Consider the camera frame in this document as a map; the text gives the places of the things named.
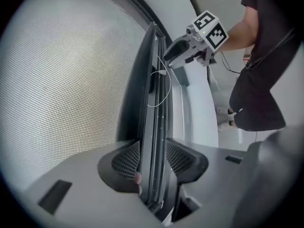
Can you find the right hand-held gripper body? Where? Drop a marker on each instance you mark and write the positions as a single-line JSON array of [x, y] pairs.
[[210, 34]]

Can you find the white panel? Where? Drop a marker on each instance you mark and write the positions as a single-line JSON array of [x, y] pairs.
[[202, 108]]

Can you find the person in black clothes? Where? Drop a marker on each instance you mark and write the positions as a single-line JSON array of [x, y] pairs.
[[273, 32]]

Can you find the person's black shorts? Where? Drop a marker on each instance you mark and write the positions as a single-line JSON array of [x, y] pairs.
[[256, 108]]

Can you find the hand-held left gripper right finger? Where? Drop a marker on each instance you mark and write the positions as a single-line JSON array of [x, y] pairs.
[[190, 163]]

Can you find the black window frame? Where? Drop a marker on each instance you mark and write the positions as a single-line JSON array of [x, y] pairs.
[[183, 76]]

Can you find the person's left hand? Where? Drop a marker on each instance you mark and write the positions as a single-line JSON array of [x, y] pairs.
[[137, 178]]

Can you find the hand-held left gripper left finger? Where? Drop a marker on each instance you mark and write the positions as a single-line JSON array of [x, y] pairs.
[[118, 170]]

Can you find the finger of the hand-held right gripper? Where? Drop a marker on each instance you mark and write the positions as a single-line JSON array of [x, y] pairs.
[[180, 40], [180, 62]]

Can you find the grey mesh filter screen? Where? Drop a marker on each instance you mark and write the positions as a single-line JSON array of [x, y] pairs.
[[71, 79]]

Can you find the person's right forearm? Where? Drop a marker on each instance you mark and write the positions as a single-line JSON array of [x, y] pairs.
[[240, 34]]

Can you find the person's right white shoe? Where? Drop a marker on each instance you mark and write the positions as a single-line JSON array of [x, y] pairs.
[[222, 110]]

